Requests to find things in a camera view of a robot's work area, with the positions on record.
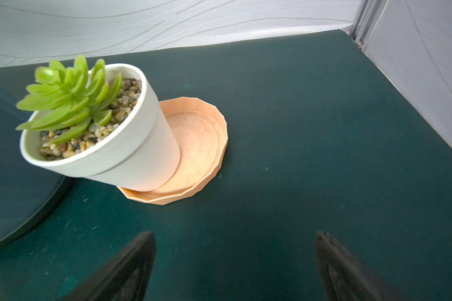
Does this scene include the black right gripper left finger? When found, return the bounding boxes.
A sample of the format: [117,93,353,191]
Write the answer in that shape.
[62,232,157,300]

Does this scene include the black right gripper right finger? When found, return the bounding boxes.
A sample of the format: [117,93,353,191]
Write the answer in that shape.
[315,231,410,300]

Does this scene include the grey-blue pot pink succulent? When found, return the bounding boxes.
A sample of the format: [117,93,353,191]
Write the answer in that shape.
[0,90,73,246]

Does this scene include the small white pot green succulent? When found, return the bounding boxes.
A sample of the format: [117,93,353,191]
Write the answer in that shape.
[16,55,180,191]

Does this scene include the peach faceted saucer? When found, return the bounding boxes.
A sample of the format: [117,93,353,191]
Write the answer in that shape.
[119,97,229,205]

